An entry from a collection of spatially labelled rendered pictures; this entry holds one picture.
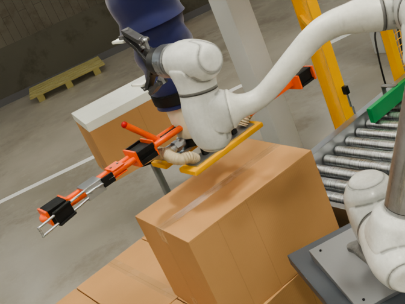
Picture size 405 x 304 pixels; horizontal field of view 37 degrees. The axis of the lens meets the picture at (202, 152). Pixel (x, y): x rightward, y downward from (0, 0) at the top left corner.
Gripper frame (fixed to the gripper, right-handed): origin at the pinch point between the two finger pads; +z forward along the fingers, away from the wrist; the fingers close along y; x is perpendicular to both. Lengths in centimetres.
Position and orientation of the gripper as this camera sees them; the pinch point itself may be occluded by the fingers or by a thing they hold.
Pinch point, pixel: (127, 62)
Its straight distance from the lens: 178.5
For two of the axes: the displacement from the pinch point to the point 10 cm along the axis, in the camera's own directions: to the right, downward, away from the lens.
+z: -5.8, -1.0, 8.0
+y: 3.6, 8.5, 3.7
